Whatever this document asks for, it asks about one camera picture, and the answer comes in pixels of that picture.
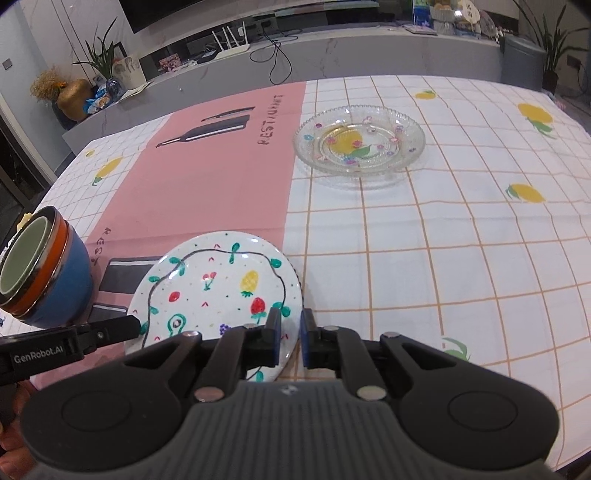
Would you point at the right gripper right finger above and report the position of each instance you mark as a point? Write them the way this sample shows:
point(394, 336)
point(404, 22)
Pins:
point(344, 352)

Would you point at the person's hand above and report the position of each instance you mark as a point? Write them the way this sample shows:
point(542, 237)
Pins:
point(16, 460)

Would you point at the blue steel bowl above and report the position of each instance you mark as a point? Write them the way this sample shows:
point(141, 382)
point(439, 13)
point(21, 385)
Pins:
point(69, 290)

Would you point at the grey tv bench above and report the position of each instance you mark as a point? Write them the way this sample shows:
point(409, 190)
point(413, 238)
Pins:
point(311, 56)

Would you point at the white wifi router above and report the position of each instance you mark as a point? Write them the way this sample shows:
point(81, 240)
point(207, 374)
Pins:
point(231, 42)

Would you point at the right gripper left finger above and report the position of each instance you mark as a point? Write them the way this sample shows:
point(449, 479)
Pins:
point(226, 360)

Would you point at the black television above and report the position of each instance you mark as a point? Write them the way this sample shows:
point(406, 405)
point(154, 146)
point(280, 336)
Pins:
point(141, 14)

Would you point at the green ceramic bowl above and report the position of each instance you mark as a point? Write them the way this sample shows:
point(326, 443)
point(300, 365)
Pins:
point(22, 255)

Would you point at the small clear glass plate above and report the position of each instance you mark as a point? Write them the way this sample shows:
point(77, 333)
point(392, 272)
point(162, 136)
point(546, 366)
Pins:
point(359, 141)

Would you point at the yellow cloth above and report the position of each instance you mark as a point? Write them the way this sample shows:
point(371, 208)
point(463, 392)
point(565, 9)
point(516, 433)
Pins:
point(24, 220)

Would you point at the white painted ceramic plate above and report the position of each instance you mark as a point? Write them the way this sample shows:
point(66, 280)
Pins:
point(216, 281)

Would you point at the right corner potted plant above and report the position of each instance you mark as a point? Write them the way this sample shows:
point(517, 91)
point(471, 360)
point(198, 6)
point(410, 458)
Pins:
point(562, 30)

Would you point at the grey trash bin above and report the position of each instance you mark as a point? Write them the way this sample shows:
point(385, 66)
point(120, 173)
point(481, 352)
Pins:
point(523, 63)

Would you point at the golden vase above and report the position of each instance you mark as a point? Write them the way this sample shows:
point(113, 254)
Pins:
point(72, 99)

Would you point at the potted green plant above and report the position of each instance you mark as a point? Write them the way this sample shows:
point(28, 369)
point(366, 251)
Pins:
point(100, 56)

